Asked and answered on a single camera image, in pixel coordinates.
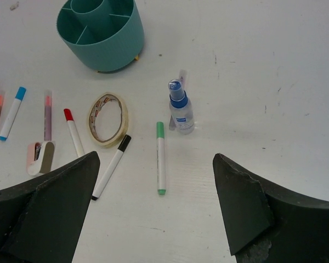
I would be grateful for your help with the black capped white marker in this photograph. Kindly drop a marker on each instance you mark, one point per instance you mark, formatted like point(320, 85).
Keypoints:
point(111, 168)

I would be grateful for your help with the blue capped white marker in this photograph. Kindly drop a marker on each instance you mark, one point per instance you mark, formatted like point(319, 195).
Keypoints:
point(8, 123)

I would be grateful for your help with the masking tape roll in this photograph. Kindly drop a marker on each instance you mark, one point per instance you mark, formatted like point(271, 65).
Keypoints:
point(108, 120)

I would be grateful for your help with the clear pen behind bottle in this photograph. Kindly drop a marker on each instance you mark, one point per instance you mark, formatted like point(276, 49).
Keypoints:
point(182, 77)

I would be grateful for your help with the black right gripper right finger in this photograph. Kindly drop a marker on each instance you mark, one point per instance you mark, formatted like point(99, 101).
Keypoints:
point(265, 222)

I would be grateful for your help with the teal round desk organizer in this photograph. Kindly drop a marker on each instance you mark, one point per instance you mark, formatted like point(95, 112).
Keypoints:
point(105, 35)

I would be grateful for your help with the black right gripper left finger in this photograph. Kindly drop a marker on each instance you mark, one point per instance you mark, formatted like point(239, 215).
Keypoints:
point(41, 219)

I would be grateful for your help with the green capped white marker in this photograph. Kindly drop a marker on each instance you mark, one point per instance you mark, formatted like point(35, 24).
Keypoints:
point(161, 159)

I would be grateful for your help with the red capped white marker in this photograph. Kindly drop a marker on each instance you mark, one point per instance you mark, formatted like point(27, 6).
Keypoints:
point(74, 133)

